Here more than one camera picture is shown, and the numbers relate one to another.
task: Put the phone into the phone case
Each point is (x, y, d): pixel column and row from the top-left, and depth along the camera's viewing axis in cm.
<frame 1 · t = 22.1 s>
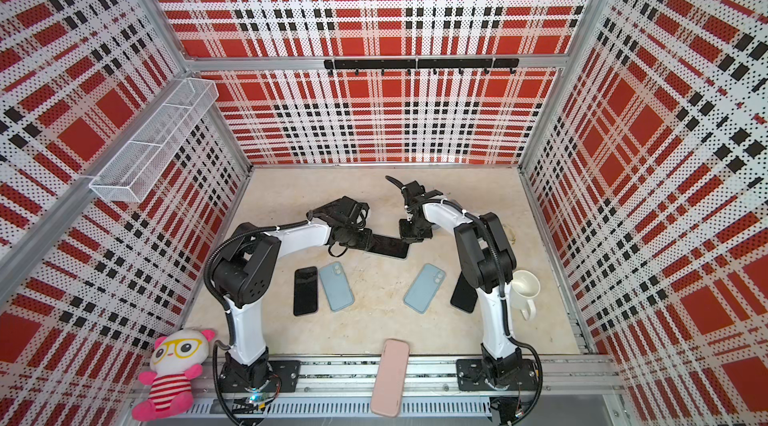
left hand: (370, 246, 97), fingers open
right hand: (407, 241, 96), fingers closed
black phone near left: (305, 294, 90), on the table
light blue case near left: (337, 290, 91), on the table
light blue case near right: (424, 288, 92), on the table
black phone near right: (465, 296, 88), on the table
white cup: (527, 295, 80), point 10 cm above the table

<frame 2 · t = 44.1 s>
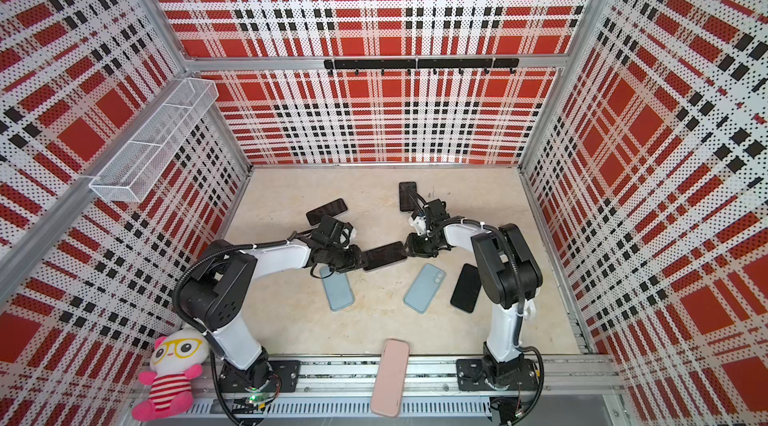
left hand: (364, 268, 92), fingers open
right hand: (406, 253, 94), fingers open
black phone near left: (383, 255, 98), on the table
black phone far left: (331, 209, 116), on the table
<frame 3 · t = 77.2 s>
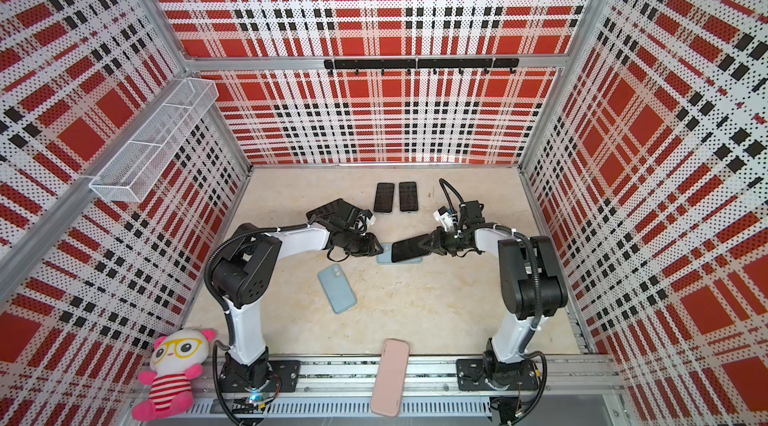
left hand: (379, 255, 95), fingers open
right hand: (421, 247, 90), fingers closed
light blue case near right: (385, 258, 97), on the table
black phone near right: (409, 248, 95), point 5 cm above the table
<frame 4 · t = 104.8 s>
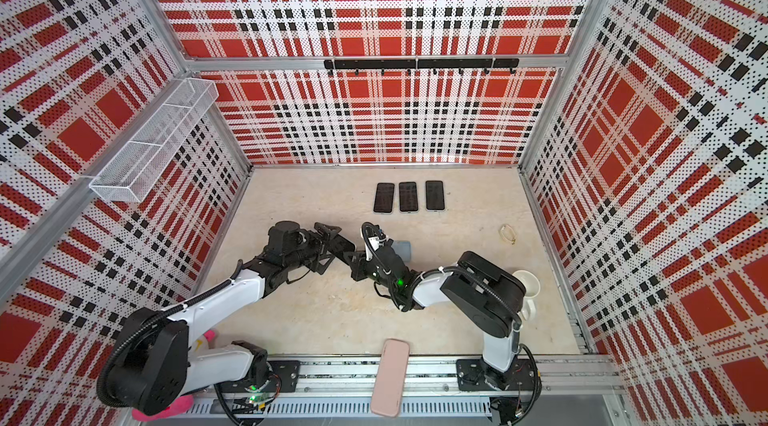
left hand: (339, 243, 85), fingers open
right hand: (345, 256, 85), fingers closed
black phone near right: (434, 195, 113), on the table
tan rubber band: (507, 233, 103), on the table
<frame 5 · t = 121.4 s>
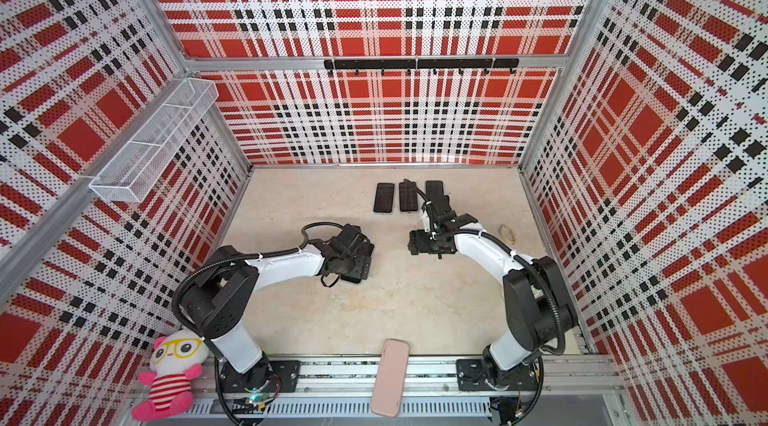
left hand: (356, 270, 92), fingers open
right hand: (421, 247, 88), fingers open
